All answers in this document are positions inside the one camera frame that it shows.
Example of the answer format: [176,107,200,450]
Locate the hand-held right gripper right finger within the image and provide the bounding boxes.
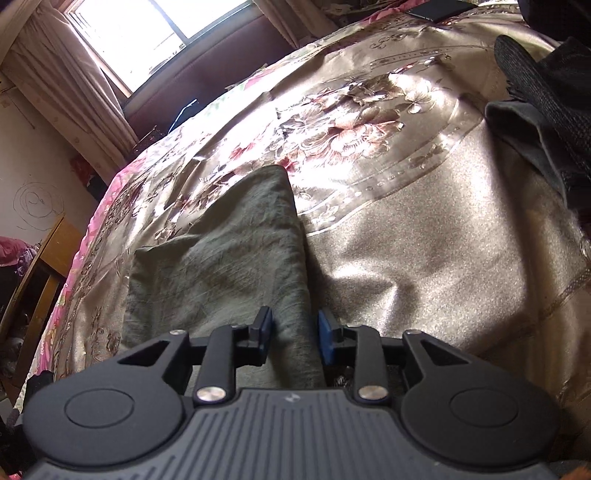
[317,309,472,407]

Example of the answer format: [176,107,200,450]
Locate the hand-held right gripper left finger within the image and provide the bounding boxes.
[115,305,273,407]

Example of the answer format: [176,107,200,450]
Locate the grey-green pants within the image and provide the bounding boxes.
[121,164,334,389]

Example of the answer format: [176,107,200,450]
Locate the floral satin bedspread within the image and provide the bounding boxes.
[13,0,591,480]

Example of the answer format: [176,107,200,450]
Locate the wooden cabinet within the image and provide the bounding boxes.
[0,216,87,394]

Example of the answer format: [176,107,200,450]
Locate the blue flat item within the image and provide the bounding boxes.
[165,97,200,134]

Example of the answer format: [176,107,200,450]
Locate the maroon padded window seat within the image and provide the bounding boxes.
[122,28,296,136]

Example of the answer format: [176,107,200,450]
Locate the pink cloth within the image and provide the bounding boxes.
[0,235,34,269]

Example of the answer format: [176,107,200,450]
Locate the grey cloth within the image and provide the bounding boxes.
[484,99,573,208]

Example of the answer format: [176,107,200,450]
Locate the beige curtain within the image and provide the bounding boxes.
[252,0,306,48]
[0,4,140,172]

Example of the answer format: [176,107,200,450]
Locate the window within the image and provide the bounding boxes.
[65,0,257,95]

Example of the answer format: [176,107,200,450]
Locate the dark cloth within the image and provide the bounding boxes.
[493,34,591,210]

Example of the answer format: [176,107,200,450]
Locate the black flat case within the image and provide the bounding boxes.
[410,0,472,22]

